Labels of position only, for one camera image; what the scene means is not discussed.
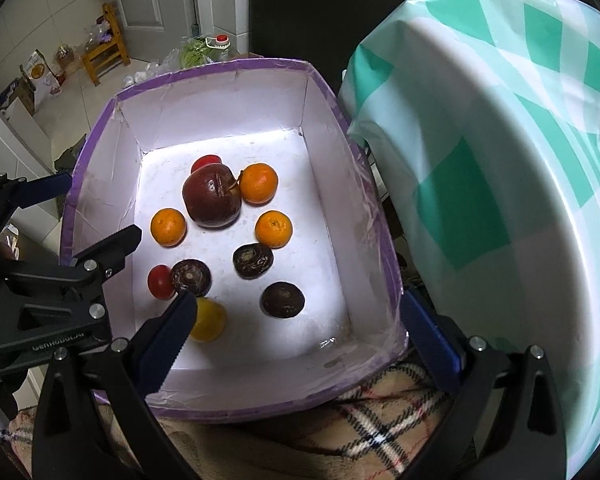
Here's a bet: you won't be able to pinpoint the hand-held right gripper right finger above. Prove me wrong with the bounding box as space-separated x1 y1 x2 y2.
399 290 567 480

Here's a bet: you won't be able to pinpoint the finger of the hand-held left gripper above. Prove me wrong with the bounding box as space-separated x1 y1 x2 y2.
0 171 74 241
2 224 143 311

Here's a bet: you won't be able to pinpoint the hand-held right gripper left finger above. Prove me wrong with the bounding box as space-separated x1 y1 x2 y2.
31 290 199 480

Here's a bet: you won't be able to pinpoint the yellow round fruit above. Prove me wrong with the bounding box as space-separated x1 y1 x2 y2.
189 297 227 343

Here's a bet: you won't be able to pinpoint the red tomato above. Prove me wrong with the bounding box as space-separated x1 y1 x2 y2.
190 154 223 175
147 264 177 301

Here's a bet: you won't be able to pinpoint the dark purple passion fruit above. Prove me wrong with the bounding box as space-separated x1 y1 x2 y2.
232 243 274 280
260 282 306 319
170 259 212 297

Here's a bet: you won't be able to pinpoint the orange mandarin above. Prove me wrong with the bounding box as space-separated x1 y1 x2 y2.
255 210 293 249
150 208 187 247
239 164 279 206

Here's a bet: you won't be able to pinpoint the dark red apple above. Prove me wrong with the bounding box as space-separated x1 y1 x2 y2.
182 164 243 229

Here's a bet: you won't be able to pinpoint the purple cardboard box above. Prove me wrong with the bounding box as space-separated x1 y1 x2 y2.
59 57 410 423

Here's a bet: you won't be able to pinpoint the white cabinet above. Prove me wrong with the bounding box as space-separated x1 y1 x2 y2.
0 95 51 181

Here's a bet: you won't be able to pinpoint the beige plaid blanket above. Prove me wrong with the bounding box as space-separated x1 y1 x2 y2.
7 360 481 480

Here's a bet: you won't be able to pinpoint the white paper bag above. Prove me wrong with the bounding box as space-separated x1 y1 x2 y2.
20 50 62 111

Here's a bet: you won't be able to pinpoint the white plastic bags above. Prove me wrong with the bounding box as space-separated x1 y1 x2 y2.
124 60 162 87

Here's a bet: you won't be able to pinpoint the small wooden chair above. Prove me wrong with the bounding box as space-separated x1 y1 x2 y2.
82 2 131 86

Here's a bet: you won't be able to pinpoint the green white checked tablecloth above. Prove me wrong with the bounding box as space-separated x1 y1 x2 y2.
337 0 600 480

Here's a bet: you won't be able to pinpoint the bag of green vegetables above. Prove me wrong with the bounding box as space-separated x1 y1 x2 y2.
162 35 216 72

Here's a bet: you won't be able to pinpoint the oil bottle with red cap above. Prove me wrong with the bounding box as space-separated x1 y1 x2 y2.
202 34 237 63

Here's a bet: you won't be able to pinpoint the black tall appliance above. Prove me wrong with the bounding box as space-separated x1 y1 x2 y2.
249 0 463 103

